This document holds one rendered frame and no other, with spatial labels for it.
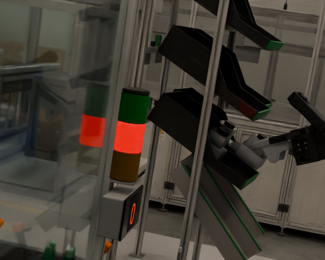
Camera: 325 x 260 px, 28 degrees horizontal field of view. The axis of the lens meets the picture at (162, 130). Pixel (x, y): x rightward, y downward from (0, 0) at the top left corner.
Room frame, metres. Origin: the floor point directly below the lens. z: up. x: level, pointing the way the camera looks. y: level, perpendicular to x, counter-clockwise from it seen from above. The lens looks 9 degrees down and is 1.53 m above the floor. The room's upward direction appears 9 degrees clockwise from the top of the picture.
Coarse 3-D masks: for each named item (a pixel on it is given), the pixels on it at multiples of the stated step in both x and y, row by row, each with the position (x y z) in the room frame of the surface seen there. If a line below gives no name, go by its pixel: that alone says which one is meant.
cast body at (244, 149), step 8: (256, 136) 1.51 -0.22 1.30; (264, 136) 1.51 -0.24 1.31; (240, 144) 1.53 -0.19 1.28; (248, 144) 1.50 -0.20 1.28; (240, 152) 1.50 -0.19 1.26; (248, 152) 1.50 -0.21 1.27; (256, 152) 1.49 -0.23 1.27; (248, 160) 1.49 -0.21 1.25; (256, 160) 1.49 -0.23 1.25; (264, 160) 1.50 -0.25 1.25; (256, 168) 1.49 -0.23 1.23
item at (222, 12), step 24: (144, 0) 1.47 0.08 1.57; (144, 24) 1.48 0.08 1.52; (168, 24) 1.79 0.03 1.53; (216, 24) 1.44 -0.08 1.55; (144, 48) 1.47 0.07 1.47; (216, 48) 1.45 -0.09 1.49; (168, 72) 1.80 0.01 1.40; (216, 72) 1.44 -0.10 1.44; (192, 168) 1.44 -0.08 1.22; (144, 192) 1.79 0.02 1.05; (192, 192) 1.45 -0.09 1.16; (144, 216) 1.79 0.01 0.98; (192, 216) 1.44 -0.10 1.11
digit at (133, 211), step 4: (136, 196) 1.09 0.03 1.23; (132, 200) 1.06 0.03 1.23; (136, 200) 1.09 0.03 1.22; (132, 204) 1.06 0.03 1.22; (136, 204) 1.10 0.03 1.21; (132, 208) 1.07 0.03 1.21; (132, 212) 1.07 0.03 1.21; (132, 216) 1.08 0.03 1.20; (132, 220) 1.08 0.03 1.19; (128, 224) 1.06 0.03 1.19; (132, 224) 1.09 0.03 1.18; (128, 228) 1.06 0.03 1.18
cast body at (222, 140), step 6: (210, 132) 1.51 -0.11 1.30; (216, 132) 1.51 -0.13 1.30; (222, 132) 1.51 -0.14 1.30; (228, 132) 1.53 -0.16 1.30; (210, 138) 1.51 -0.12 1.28; (216, 138) 1.51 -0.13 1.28; (222, 138) 1.50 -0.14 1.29; (228, 138) 1.52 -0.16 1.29; (216, 144) 1.50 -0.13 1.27; (222, 144) 1.50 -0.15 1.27; (216, 150) 1.50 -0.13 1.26; (222, 150) 1.51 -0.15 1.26; (216, 156) 1.50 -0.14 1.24; (222, 156) 1.53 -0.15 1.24
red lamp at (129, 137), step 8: (120, 128) 1.06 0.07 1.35; (128, 128) 1.06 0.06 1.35; (136, 128) 1.06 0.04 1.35; (144, 128) 1.08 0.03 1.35; (120, 136) 1.06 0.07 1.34; (128, 136) 1.06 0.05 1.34; (136, 136) 1.06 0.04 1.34; (120, 144) 1.06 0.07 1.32; (128, 144) 1.06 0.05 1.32; (136, 144) 1.06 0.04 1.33; (128, 152) 1.06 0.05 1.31; (136, 152) 1.06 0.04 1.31
